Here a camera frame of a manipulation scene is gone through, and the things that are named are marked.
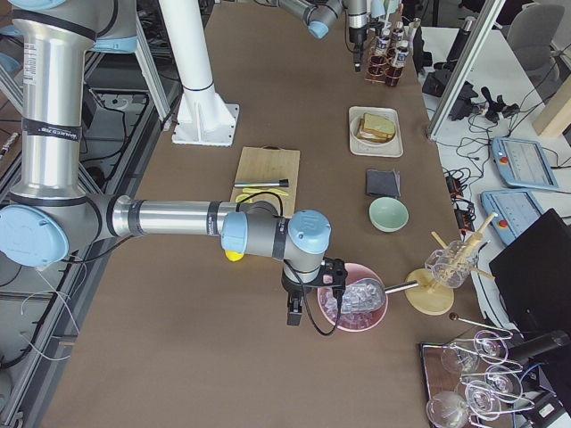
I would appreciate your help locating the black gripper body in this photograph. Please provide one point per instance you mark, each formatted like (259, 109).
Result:
(357, 36)
(293, 292)

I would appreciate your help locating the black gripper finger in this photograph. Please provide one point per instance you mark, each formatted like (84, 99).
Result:
(357, 61)
(294, 311)

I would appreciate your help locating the white round plate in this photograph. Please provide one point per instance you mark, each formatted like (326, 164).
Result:
(357, 129)

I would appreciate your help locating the green spread bread slice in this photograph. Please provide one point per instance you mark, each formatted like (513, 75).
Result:
(377, 126)

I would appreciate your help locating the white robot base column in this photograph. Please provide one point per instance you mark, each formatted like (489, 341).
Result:
(203, 116)

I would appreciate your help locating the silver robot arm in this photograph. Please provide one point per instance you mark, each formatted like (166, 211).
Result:
(50, 216)
(320, 18)

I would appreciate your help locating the cream rabbit tray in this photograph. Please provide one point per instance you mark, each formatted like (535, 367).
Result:
(392, 149)

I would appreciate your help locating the wine glass rack tray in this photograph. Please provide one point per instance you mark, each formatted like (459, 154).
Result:
(450, 367)

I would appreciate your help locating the tea bottle one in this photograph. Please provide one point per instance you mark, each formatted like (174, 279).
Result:
(381, 47)

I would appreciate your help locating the pink ice bowl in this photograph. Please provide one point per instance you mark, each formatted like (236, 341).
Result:
(360, 321)

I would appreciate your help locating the white cup rack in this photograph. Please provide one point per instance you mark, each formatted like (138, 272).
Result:
(388, 9)

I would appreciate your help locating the metal ice scoop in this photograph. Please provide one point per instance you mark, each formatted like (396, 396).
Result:
(369, 294)

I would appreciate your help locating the tea bottle two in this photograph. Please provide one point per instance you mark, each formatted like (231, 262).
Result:
(397, 34)

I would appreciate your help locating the tea bottle three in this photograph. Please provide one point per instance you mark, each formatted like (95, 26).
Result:
(393, 73)

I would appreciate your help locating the whole lemon two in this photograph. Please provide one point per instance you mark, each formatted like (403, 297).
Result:
(233, 256)

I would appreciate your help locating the mint green bowl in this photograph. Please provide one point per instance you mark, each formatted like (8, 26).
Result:
(388, 214)

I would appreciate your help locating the bread slice with fried egg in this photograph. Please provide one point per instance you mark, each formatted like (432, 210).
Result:
(382, 139)

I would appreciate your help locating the grey folded cloth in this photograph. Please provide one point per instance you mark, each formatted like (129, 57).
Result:
(383, 183)

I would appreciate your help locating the wooden mug tree stand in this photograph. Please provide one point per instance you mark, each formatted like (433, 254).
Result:
(432, 298)

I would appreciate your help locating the glass mug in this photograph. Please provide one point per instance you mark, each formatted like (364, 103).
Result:
(451, 266)

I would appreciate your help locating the lemon half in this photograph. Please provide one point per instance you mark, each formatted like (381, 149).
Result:
(244, 198)

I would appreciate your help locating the yellow plastic knife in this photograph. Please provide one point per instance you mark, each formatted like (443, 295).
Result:
(260, 191)

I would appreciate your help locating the wooden cutting board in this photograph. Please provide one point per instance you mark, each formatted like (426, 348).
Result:
(265, 165)

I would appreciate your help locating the wine glass three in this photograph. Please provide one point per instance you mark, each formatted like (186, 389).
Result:
(490, 347)

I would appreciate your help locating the grey office chair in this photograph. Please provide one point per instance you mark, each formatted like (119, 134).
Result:
(531, 33)

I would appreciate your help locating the wine glass one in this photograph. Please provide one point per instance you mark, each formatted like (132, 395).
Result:
(447, 409)

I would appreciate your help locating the blue teach pendant near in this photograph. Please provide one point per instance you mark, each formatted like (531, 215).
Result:
(517, 209)

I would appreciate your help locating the blue teach pendant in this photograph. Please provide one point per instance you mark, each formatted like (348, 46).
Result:
(517, 209)
(522, 163)

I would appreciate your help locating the blue teach pendant far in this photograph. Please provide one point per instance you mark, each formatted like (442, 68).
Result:
(522, 163)

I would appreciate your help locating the wine glass two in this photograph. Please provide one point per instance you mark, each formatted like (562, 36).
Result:
(482, 400)

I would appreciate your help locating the black monitor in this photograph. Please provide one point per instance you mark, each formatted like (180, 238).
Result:
(533, 276)

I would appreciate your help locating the copper wire bottle rack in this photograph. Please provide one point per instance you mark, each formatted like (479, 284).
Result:
(377, 73)

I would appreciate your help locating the aluminium frame post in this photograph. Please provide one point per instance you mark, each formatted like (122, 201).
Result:
(478, 33)

